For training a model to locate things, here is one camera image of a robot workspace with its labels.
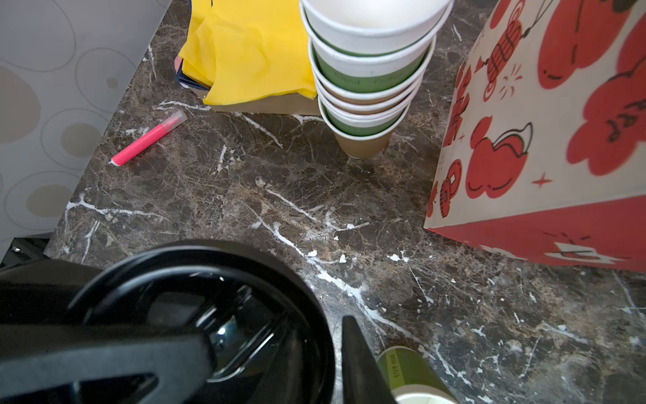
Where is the stack of paper cups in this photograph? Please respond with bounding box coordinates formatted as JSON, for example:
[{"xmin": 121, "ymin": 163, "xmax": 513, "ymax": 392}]
[{"xmin": 299, "ymin": 1, "xmax": 454, "ymax": 159}]

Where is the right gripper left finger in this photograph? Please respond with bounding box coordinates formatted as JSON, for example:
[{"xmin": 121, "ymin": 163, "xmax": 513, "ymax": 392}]
[{"xmin": 1, "ymin": 324, "xmax": 215, "ymax": 403}]

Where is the green paper coffee cup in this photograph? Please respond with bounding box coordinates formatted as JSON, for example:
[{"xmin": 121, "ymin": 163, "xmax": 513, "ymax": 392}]
[{"xmin": 377, "ymin": 346, "xmax": 458, "ymax": 404}]

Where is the yellow napkin stack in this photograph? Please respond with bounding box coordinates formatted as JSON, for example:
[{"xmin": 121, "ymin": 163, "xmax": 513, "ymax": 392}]
[{"xmin": 179, "ymin": 0, "xmax": 316, "ymax": 105}]

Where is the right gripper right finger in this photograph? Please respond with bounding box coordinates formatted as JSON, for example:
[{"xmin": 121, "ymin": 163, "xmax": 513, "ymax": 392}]
[{"xmin": 342, "ymin": 316, "xmax": 396, "ymax": 404}]

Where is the pink highlighter pen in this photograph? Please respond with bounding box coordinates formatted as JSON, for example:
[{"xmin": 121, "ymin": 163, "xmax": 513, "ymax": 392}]
[{"xmin": 110, "ymin": 110, "xmax": 188, "ymax": 167}]

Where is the red white paper bag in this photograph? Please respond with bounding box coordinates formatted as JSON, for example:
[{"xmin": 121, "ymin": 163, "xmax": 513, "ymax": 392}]
[{"xmin": 424, "ymin": 0, "xmax": 645, "ymax": 272}]

